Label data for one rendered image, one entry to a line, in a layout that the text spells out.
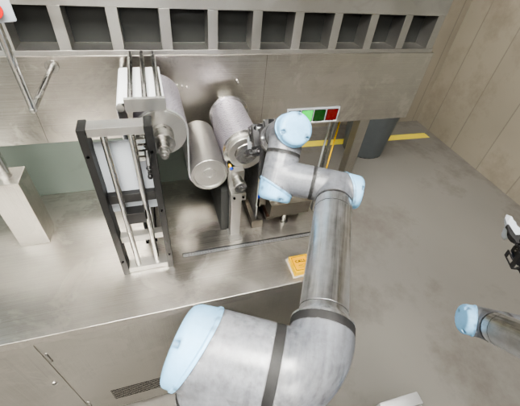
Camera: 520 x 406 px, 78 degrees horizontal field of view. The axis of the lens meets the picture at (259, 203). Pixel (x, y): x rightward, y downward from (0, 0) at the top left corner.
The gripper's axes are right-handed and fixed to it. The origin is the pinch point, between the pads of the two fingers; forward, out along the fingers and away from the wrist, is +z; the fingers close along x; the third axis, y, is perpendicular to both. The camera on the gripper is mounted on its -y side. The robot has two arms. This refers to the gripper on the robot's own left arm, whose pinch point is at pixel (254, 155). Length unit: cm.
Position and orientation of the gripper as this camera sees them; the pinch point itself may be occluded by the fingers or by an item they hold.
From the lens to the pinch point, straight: 101.1
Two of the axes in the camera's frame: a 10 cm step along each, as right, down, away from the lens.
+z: -2.7, -0.4, 9.6
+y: -1.1, -9.9, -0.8
